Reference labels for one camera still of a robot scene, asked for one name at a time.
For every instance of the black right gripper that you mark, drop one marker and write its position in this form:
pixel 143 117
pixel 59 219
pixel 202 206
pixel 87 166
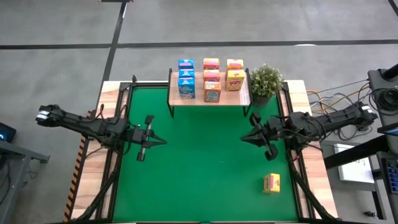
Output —
pixel 275 129

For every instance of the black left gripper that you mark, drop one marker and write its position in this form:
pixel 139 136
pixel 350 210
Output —
pixel 135 137

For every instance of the blue Rice Krispies cereal box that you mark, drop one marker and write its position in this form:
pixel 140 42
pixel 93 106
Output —
pixel 186 88
pixel 186 63
pixel 186 73

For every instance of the yellow Corn Pops cereal box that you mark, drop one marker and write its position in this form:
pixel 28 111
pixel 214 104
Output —
pixel 271 183
pixel 234 63
pixel 235 80

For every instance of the orange Mini Wheats cereal box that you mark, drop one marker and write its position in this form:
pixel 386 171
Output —
pixel 211 74
pixel 212 91

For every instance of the pink carton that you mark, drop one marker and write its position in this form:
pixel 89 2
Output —
pixel 211 63

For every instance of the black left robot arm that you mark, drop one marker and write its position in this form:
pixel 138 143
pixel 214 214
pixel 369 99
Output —
pixel 81 126

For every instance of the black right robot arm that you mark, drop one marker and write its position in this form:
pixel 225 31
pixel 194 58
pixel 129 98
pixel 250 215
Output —
pixel 326 121

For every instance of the artificial potted plant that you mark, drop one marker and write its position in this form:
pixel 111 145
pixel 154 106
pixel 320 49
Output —
pixel 265 81

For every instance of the green table mat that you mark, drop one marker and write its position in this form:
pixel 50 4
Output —
pixel 199 202

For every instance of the yellow black hazard tape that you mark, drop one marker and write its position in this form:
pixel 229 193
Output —
pixel 74 186

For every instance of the black beam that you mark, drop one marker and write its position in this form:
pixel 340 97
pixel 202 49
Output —
pixel 357 154

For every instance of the white board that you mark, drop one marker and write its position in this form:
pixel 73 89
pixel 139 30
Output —
pixel 354 168

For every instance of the black power adapter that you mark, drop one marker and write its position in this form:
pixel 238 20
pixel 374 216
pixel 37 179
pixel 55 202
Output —
pixel 364 127

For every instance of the laptop screen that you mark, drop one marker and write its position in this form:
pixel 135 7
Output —
pixel 390 130

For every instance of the small black floor object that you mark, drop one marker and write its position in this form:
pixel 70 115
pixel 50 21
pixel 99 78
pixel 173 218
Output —
pixel 370 214

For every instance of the grey metal cart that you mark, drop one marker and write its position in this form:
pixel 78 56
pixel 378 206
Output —
pixel 15 155

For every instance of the black keyboard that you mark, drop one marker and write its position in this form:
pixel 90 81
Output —
pixel 392 174

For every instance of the black device blue light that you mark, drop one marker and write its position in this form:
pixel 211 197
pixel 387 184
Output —
pixel 6 132

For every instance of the wooden shelf black frame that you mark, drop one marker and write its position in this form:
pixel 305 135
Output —
pixel 192 101

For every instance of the black metal table frame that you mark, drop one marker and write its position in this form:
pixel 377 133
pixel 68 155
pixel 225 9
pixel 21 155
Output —
pixel 300 202

